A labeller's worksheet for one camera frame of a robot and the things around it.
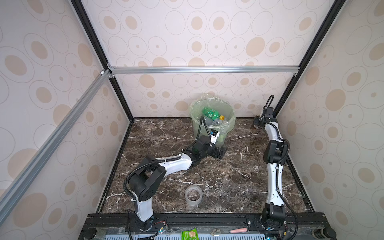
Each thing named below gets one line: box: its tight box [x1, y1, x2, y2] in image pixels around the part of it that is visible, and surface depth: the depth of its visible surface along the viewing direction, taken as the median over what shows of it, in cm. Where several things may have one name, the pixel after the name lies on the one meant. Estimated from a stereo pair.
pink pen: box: [229, 227, 248, 234], surface depth 73 cm
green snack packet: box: [181, 227, 199, 240], surface depth 70 cm
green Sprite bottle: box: [202, 107, 226, 121], surface depth 94 cm
